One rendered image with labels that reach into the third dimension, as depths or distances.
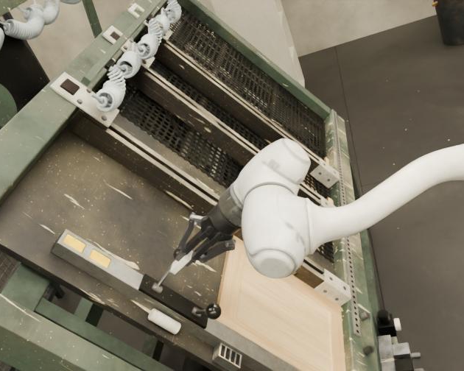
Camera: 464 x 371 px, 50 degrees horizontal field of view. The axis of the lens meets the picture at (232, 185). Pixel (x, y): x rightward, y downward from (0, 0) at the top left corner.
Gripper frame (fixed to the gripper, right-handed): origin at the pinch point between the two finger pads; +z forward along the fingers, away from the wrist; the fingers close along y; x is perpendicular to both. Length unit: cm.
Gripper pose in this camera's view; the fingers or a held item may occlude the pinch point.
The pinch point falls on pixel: (181, 261)
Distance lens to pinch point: 120.4
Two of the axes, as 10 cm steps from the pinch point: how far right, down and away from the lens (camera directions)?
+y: 7.9, 5.5, 2.7
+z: -6.1, 6.1, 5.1
